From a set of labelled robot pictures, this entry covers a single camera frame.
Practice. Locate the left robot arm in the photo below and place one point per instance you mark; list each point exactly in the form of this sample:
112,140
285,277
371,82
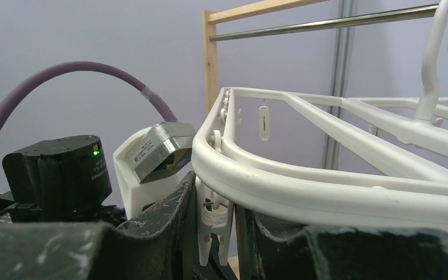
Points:
59,180

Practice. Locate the metal rack rod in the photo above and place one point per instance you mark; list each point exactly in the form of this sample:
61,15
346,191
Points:
417,12

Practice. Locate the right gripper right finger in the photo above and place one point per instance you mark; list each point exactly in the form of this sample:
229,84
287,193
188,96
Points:
272,248

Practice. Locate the wooden drying rack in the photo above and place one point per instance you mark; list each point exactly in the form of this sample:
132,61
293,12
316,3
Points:
300,62

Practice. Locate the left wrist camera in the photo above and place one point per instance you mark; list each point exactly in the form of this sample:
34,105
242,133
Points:
147,163

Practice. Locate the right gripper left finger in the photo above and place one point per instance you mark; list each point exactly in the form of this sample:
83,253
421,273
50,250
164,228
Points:
158,244

